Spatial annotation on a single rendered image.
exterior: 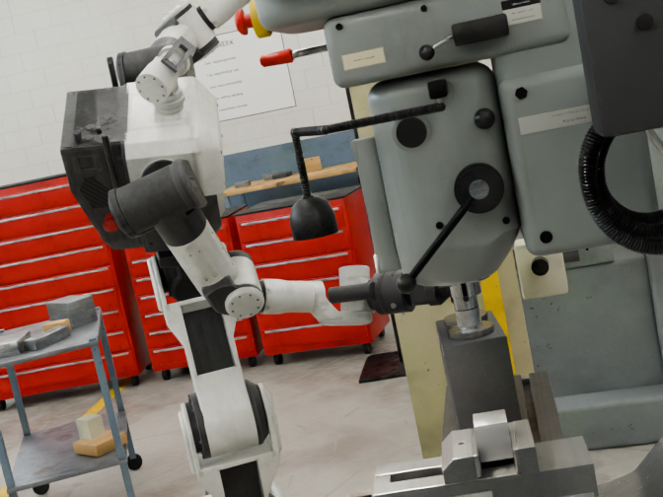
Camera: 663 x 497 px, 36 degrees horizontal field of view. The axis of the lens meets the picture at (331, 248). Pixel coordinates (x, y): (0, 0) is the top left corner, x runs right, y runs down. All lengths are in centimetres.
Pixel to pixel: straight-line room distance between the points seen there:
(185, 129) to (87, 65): 938
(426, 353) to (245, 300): 151
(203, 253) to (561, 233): 74
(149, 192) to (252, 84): 899
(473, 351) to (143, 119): 77
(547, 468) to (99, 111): 108
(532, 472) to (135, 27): 982
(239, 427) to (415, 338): 136
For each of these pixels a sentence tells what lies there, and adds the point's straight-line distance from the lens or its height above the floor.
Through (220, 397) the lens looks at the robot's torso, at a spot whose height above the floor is 106.
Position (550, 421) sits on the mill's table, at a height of 93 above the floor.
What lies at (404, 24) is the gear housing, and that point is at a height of 170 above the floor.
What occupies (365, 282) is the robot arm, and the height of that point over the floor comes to 123.
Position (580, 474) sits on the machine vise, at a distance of 163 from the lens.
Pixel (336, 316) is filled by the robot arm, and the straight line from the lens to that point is 208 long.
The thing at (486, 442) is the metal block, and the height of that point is 105.
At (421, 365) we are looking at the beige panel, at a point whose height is 68.
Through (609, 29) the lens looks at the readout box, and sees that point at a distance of 120.
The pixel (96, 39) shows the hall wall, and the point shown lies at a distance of 1129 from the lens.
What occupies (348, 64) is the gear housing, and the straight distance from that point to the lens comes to 145.
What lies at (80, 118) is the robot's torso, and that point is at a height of 168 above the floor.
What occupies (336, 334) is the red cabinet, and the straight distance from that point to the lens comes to 631.
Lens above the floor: 163
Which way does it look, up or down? 9 degrees down
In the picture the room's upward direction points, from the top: 12 degrees counter-clockwise
